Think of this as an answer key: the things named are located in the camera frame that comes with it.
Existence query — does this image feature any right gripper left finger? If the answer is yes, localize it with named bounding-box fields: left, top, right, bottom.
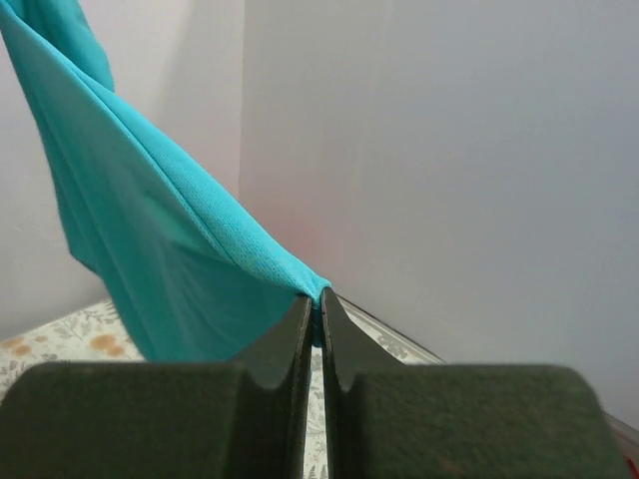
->
left=1, top=296, right=313, bottom=478

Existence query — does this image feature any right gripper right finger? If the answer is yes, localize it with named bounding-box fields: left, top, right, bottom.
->
left=321, top=289, right=630, bottom=478

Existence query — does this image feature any teal blue t shirt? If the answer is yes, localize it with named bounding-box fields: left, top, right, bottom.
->
left=1, top=1, right=327, bottom=361

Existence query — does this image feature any floral patterned table mat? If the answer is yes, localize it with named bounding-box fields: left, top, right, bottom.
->
left=1, top=299, right=441, bottom=478

